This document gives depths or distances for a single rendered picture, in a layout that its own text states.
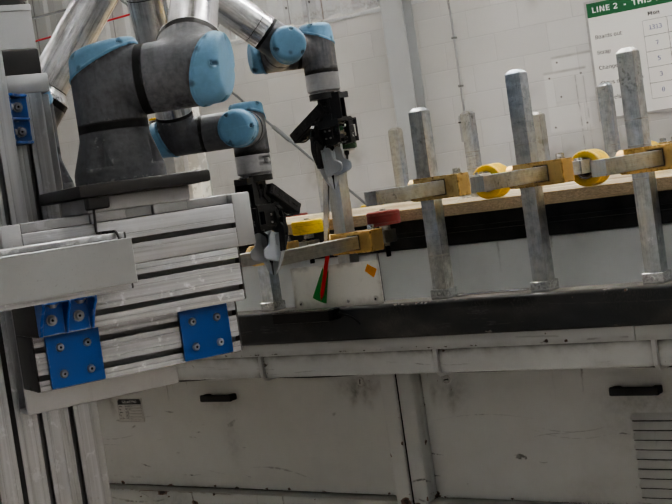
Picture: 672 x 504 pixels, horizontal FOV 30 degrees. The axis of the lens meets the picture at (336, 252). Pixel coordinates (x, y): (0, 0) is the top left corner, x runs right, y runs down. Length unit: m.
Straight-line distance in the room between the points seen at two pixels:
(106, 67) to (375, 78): 8.92
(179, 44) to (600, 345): 1.11
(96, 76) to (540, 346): 1.16
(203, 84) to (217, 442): 1.78
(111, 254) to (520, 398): 1.39
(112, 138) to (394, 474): 1.48
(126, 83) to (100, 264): 0.32
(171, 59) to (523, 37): 8.42
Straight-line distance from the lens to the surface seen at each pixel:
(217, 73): 2.04
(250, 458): 3.58
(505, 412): 3.06
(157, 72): 2.05
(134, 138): 2.07
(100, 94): 2.07
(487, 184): 2.40
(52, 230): 2.01
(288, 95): 11.39
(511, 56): 10.40
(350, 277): 2.91
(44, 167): 2.27
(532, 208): 2.65
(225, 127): 2.50
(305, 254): 2.72
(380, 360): 2.94
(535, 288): 2.66
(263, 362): 3.16
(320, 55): 2.78
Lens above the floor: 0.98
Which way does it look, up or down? 3 degrees down
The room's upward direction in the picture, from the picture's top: 8 degrees counter-clockwise
